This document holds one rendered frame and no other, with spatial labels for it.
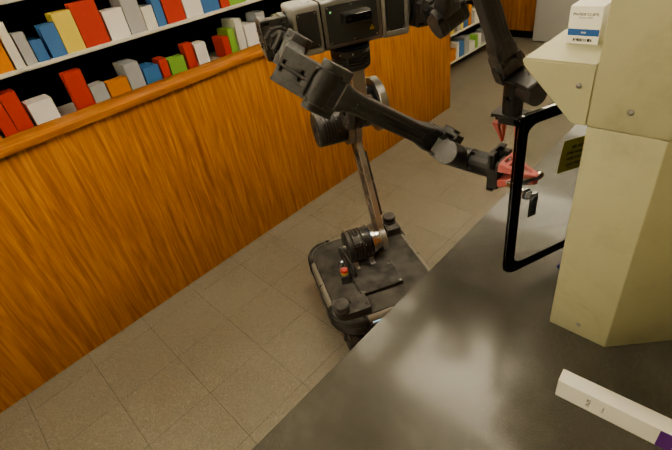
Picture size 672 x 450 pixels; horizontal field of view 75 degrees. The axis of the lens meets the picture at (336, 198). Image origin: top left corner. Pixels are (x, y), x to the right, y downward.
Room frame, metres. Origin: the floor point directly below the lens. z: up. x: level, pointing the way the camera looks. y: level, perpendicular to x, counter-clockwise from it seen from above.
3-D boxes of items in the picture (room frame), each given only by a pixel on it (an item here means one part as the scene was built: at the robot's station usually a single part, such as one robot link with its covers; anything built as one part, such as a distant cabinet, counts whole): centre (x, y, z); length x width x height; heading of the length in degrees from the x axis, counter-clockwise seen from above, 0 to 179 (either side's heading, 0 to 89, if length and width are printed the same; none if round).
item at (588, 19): (0.73, -0.47, 1.54); 0.05 x 0.05 x 0.06; 42
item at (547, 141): (0.77, -0.50, 1.19); 0.30 x 0.01 x 0.40; 108
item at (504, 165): (0.83, -0.41, 1.20); 0.09 x 0.07 x 0.07; 40
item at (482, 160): (0.88, -0.37, 1.20); 0.07 x 0.07 x 0.10; 40
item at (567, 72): (0.76, -0.50, 1.46); 0.32 x 0.12 x 0.10; 131
